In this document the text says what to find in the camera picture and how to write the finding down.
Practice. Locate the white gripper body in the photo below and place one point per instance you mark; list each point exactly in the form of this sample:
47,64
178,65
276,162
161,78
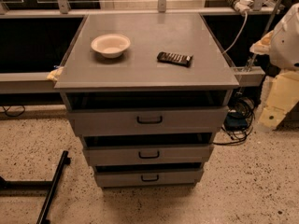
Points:
286,44

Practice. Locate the grey bottom drawer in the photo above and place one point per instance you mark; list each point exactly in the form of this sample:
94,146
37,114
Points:
150,178

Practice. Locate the grey drawer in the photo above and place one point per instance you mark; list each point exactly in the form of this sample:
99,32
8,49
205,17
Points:
140,121
150,178
137,155

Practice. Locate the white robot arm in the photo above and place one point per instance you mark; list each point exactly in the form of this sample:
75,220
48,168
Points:
282,47

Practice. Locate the grey drawer cabinet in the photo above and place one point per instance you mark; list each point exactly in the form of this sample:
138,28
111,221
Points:
137,80

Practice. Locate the grey middle drawer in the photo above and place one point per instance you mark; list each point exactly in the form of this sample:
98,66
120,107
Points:
137,155

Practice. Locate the grey top drawer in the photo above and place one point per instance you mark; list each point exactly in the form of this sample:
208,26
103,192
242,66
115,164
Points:
140,121

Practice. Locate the power strip with plug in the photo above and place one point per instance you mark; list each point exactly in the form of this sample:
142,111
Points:
241,6

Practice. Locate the thin metal rod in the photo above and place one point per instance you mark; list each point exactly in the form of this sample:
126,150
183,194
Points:
264,31

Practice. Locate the dark power adapter box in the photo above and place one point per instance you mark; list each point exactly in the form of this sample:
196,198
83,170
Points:
235,121

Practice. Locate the black snack bar packet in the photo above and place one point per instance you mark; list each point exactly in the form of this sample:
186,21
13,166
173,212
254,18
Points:
175,59

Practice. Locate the white paper bowl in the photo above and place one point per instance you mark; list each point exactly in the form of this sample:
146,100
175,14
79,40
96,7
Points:
111,45

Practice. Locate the yellow tape piece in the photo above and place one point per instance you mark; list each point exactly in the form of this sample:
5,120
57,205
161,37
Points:
54,74

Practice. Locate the black metal floor stand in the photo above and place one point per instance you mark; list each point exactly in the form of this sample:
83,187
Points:
11,187

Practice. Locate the grey aluminium frame rail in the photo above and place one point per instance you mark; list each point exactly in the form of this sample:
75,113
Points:
17,83

